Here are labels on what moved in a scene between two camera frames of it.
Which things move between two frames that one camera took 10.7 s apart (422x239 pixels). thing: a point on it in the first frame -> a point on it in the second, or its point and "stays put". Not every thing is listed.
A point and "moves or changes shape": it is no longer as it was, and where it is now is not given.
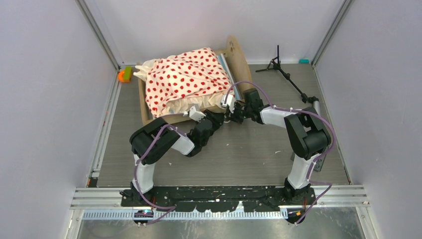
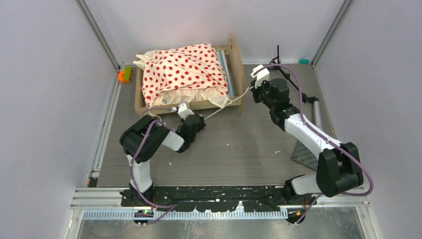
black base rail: x=294 y=195 stays put
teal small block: x=304 y=60 stays put
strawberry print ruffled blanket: x=197 y=78 moves or changes shape
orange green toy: x=125 y=75 stays put
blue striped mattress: x=226 y=68 moves or changes shape
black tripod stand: x=275 y=64 stays put
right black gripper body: x=239 y=112 -> x=261 y=93
